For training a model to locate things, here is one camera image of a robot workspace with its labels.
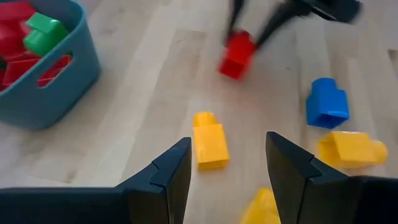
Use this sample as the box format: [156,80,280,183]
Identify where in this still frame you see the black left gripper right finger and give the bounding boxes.
[266,131,398,224]

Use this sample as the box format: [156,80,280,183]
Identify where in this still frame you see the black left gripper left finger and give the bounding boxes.
[0,137,193,224]

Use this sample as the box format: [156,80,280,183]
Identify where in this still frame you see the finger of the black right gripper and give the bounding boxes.
[254,0,312,48]
[224,0,247,44]

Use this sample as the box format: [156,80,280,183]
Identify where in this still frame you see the red single-stud block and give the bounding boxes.
[218,29,258,81]

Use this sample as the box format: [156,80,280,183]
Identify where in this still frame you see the yellow single-stud block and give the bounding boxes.
[239,187,282,224]
[316,130,389,170]
[192,111,231,172]

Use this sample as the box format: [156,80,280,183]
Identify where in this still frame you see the blue single-stud block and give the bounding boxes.
[305,77,351,130]

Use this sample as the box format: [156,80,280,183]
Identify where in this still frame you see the red two-stud block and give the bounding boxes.
[1,52,74,91]
[0,24,34,58]
[0,1,37,30]

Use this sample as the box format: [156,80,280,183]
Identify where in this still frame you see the green two-stud block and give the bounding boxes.
[22,11,70,58]

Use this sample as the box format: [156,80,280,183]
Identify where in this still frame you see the teal plastic bin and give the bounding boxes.
[0,0,102,131]

